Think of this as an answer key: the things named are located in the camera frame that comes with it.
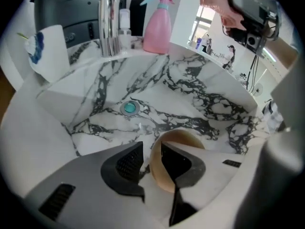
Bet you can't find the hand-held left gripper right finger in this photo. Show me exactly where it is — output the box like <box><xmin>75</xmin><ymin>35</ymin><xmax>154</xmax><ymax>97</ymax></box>
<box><xmin>161</xmin><ymin>141</ymin><xmax>247</xmax><ymax>227</ymax></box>

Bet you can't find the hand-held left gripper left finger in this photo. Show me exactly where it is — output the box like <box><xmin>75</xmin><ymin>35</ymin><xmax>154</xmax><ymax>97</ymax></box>
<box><xmin>23</xmin><ymin>141</ymin><xmax>153</xmax><ymax>229</ymax></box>

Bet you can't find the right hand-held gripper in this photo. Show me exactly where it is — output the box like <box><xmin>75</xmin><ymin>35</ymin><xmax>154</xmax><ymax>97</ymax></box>
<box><xmin>226</xmin><ymin>0</ymin><xmax>281</xmax><ymax>56</ymax></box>

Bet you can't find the beige wooden bowl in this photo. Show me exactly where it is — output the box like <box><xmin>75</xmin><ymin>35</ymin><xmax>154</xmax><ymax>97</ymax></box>
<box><xmin>149</xmin><ymin>129</ymin><xmax>206</xmax><ymax>194</ymax></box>

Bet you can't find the white black-veined marble sink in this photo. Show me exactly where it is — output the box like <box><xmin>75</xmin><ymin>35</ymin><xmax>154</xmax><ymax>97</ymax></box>
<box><xmin>35</xmin><ymin>38</ymin><xmax>272</xmax><ymax>200</ymax></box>

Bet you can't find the white standing fan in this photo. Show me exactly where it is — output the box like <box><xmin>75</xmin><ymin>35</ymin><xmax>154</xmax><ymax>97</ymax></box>
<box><xmin>252</xmin><ymin>82</ymin><xmax>264</xmax><ymax>98</ymax></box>

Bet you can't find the pink spray bottle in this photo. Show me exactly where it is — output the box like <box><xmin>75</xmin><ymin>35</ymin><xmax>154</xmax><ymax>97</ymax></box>
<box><xmin>140</xmin><ymin>0</ymin><xmax>175</xmax><ymax>55</ymax></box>

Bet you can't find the white blue-printed paper towel roll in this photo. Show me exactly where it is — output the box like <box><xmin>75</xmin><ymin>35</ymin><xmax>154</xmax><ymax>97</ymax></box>
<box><xmin>23</xmin><ymin>24</ymin><xmax>71</xmax><ymax>83</ymax></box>

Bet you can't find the small clear pump bottle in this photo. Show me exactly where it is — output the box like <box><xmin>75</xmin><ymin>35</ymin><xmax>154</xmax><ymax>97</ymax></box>
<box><xmin>118</xmin><ymin>8</ymin><xmax>132</xmax><ymax>50</ymax></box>

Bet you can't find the chrome faucet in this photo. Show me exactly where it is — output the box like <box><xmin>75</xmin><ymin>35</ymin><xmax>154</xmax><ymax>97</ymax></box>
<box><xmin>98</xmin><ymin>0</ymin><xmax>122</xmax><ymax>58</ymax></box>

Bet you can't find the dark grey kitchen appliance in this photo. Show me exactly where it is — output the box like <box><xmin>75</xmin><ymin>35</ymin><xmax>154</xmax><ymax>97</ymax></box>
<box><xmin>34</xmin><ymin>0</ymin><xmax>127</xmax><ymax>49</ymax></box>

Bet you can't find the black hanging cable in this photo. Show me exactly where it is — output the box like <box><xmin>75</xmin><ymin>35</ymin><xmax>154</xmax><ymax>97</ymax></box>
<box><xmin>246</xmin><ymin>53</ymin><xmax>260</xmax><ymax>91</ymax></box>

